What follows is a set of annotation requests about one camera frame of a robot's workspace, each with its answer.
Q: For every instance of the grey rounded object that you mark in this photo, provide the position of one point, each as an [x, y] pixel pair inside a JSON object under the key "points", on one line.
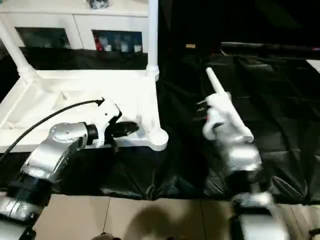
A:
{"points": [[105, 236]]}

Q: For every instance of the small tan box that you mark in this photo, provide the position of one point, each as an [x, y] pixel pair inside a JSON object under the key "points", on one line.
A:
{"points": [[190, 46]]}

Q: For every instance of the white flat board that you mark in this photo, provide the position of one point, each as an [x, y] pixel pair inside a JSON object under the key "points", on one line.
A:
{"points": [[313, 65]]}

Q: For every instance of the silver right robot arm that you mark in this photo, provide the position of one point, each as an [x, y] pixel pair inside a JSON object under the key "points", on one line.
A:
{"points": [[242, 155]]}

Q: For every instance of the white plastic table leg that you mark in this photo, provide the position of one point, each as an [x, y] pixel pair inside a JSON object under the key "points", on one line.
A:
{"points": [[12, 45], [153, 32], [215, 80]]}

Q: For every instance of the black glossy mat cloth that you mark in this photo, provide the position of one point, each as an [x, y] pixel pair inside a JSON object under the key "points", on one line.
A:
{"points": [[275, 112]]}

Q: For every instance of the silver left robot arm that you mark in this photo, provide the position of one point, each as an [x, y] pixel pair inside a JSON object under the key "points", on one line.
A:
{"points": [[62, 135]]}

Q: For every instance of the dark patterned bundle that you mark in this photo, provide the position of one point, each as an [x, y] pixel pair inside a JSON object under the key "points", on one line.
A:
{"points": [[98, 3]]}

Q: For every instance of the white glass door cabinet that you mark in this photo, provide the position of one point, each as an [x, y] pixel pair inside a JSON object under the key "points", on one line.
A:
{"points": [[75, 17]]}

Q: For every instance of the white plastic table top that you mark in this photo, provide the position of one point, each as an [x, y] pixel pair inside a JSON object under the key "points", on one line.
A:
{"points": [[75, 82]]}

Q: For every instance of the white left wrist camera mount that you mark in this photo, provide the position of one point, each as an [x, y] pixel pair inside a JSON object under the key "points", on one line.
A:
{"points": [[107, 112]]}

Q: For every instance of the white jar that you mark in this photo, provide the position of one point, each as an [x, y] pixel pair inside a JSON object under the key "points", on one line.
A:
{"points": [[137, 48]]}

